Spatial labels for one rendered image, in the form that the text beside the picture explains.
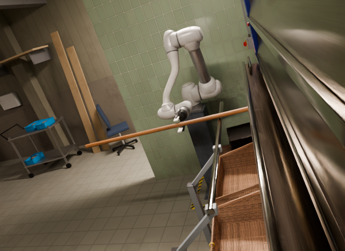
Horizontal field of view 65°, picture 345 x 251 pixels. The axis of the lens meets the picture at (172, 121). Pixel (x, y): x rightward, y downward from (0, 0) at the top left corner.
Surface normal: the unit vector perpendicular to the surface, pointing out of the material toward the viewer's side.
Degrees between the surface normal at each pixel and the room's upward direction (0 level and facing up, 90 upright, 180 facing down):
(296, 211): 11
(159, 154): 90
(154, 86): 90
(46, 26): 90
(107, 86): 90
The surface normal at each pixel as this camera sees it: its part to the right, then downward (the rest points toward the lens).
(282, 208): -0.14, -0.91
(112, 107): -0.25, 0.42
